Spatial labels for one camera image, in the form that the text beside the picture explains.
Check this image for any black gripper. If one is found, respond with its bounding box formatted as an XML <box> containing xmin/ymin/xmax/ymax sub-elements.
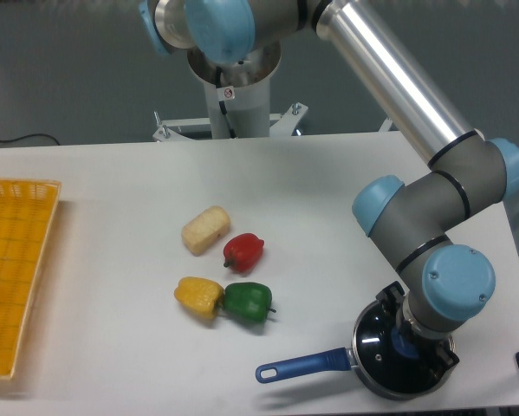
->
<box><xmin>375</xmin><ymin>281</ymin><xmax>459</xmax><ymax>381</ymax></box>

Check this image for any red bell pepper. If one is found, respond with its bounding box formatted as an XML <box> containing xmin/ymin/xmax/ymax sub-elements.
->
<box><xmin>223</xmin><ymin>233</ymin><xmax>264</xmax><ymax>274</ymax></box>

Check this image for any yellow bell pepper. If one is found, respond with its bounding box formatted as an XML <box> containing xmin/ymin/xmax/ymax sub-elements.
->
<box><xmin>173</xmin><ymin>276</ymin><xmax>224</xmax><ymax>320</ymax></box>

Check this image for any beige bread loaf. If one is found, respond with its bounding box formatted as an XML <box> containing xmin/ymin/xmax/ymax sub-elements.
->
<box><xmin>181</xmin><ymin>205</ymin><xmax>231</xmax><ymax>256</ymax></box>

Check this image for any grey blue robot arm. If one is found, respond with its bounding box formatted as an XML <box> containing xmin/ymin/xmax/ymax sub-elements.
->
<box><xmin>139</xmin><ymin>1</ymin><xmax>519</xmax><ymax>398</ymax></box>

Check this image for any green bell pepper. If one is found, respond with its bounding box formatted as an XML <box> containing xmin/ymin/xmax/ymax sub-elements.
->
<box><xmin>222</xmin><ymin>282</ymin><xmax>276</xmax><ymax>323</ymax></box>

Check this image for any yellow woven basket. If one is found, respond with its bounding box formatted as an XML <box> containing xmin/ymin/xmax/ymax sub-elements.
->
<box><xmin>0</xmin><ymin>178</ymin><xmax>62</xmax><ymax>380</ymax></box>

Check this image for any blue handled saucepan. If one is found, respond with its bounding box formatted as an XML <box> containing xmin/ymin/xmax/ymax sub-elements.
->
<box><xmin>255</xmin><ymin>298</ymin><xmax>457</xmax><ymax>400</ymax></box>

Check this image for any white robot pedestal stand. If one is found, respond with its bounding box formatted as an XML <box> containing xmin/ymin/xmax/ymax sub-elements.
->
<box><xmin>152</xmin><ymin>41</ymin><xmax>308</xmax><ymax>143</ymax></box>

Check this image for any black floor cable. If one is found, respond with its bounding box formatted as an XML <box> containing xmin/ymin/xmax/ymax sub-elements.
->
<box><xmin>0</xmin><ymin>133</ymin><xmax>62</xmax><ymax>146</ymax></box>

